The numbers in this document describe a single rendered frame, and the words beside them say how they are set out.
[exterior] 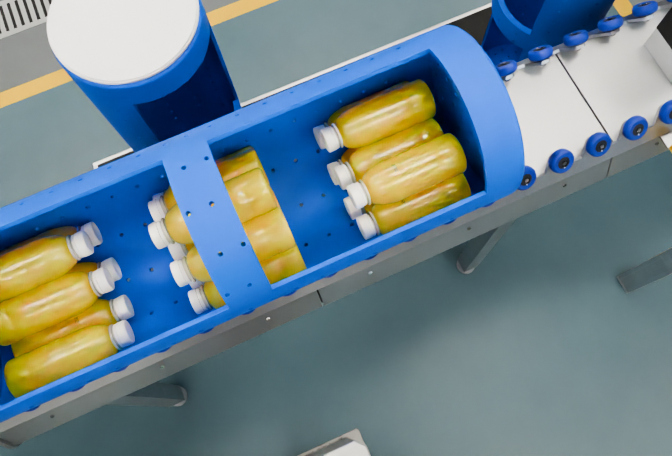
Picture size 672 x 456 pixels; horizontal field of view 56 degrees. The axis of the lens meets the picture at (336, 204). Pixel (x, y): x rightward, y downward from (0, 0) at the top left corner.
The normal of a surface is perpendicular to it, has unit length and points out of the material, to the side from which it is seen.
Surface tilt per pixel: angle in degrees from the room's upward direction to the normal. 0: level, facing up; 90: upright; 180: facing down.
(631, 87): 0
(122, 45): 0
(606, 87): 0
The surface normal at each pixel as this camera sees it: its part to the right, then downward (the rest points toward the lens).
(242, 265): 0.29, 0.44
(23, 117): -0.04, -0.31
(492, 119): 0.16, 0.11
